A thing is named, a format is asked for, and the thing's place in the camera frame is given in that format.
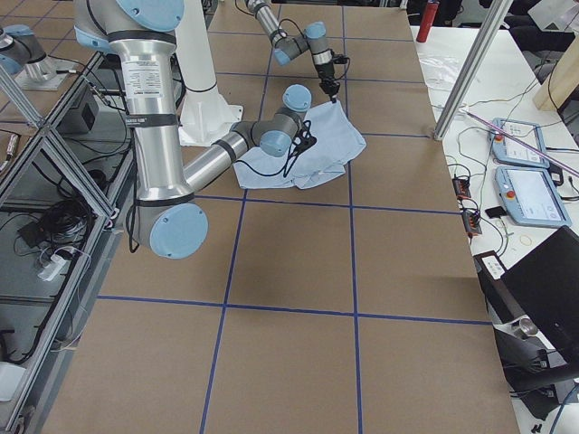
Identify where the aluminium table frame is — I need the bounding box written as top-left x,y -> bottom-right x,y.
1,54 -> 132,433

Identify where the grey power box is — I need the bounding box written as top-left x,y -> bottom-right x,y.
57,88 -> 100,134

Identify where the black laptop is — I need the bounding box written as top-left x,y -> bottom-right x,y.
474,226 -> 578,363

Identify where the black camera stand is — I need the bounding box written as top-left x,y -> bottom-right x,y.
494,324 -> 578,420

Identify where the lower blue teach pendant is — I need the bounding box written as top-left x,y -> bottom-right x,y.
495,165 -> 572,228

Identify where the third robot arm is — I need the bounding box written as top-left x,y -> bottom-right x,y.
1,24 -> 77,90

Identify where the light blue striped shirt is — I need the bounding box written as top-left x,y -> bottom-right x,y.
233,101 -> 366,190

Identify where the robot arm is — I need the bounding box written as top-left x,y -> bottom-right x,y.
74,1 -> 311,259
234,0 -> 350,103

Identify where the red bottle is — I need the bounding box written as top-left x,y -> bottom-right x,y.
415,0 -> 440,43

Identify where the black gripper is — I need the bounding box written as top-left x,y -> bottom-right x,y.
315,53 -> 348,103
291,120 -> 317,156

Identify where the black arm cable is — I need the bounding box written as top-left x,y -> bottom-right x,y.
237,135 -> 304,178

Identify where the blue teach pendant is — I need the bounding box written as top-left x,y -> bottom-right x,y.
486,117 -> 555,169
495,165 -> 572,228

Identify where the white power strip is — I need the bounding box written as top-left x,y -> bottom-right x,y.
37,253 -> 67,281

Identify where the white plastic bag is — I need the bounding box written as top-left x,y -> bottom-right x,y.
418,53 -> 461,91

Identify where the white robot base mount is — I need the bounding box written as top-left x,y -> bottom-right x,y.
176,1 -> 243,146

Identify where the upper blue teach pendant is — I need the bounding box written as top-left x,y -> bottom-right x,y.
486,117 -> 555,169

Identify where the aluminium frame post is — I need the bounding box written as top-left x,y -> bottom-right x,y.
432,0 -> 513,141

